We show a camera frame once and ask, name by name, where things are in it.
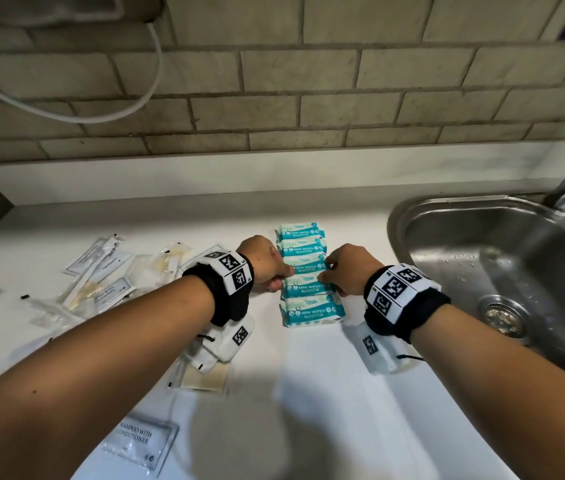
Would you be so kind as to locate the person's left forearm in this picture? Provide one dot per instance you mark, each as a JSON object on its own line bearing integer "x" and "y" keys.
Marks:
{"x": 87, "y": 369}

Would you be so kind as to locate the person's right forearm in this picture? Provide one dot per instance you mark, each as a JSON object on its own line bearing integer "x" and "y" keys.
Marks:
{"x": 512, "y": 394}

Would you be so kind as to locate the person's right hand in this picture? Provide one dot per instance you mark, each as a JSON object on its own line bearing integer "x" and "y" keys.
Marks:
{"x": 352, "y": 269}

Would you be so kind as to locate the person's left hand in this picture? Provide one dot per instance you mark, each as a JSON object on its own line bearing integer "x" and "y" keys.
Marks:
{"x": 262, "y": 259}

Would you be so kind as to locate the stainless steel sink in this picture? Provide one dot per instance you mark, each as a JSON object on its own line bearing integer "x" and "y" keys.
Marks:
{"x": 462, "y": 254}

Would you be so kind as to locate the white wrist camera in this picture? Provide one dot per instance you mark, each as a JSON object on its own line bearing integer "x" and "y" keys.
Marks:
{"x": 222, "y": 344}
{"x": 375, "y": 347}

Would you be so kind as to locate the white backsplash upstand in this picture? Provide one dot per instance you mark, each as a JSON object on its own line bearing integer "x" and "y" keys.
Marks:
{"x": 262, "y": 172}

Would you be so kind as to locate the black right wristband with markers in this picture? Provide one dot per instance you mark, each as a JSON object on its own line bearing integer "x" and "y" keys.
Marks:
{"x": 402, "y": 299}

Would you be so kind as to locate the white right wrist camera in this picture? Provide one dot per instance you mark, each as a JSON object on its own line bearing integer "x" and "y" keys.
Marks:
{"x": 375, "y": 347}

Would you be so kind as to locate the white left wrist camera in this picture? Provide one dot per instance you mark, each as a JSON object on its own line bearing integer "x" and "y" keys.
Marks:
{"x": 222, "y": 344}

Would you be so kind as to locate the round steel sink drain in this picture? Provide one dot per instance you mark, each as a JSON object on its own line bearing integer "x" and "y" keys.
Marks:
{"x": 505, "y": 317}

